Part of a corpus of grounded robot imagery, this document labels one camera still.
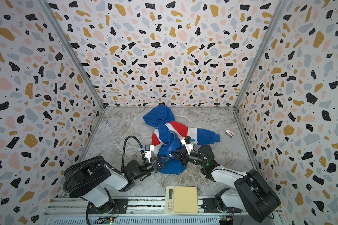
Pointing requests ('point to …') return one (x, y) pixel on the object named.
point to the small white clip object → (229, 133)
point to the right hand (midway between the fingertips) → (171, 152)
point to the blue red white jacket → (167, 138)
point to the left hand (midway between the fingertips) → (169, 158)
